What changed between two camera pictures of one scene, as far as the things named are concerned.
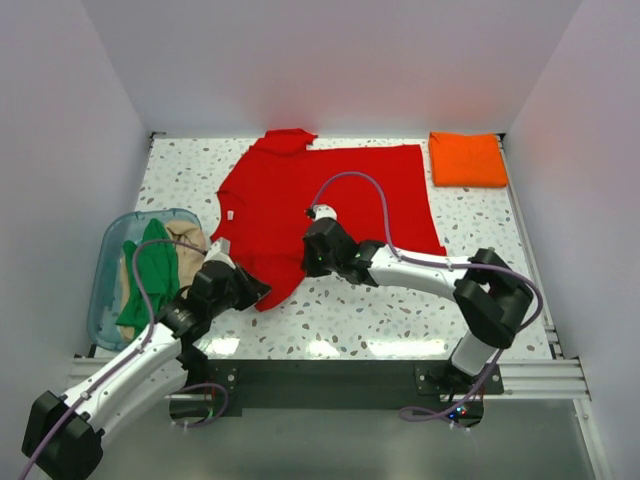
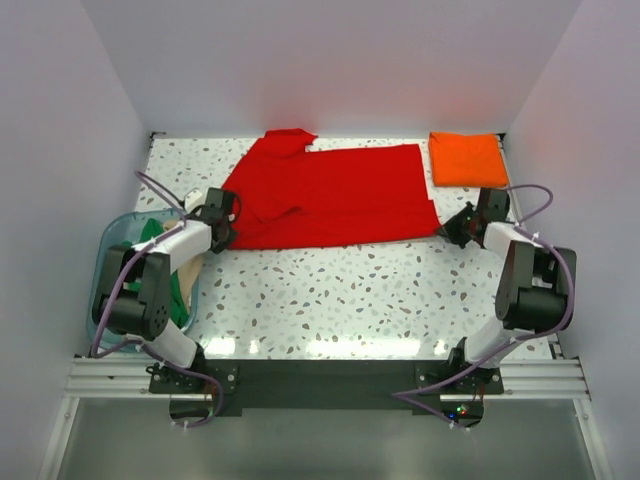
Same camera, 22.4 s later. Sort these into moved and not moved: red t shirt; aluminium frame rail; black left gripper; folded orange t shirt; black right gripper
Moved: black left gripper; black right gripper; red t shirt
Not moved: folded orange t shirt; aluminium frame rail
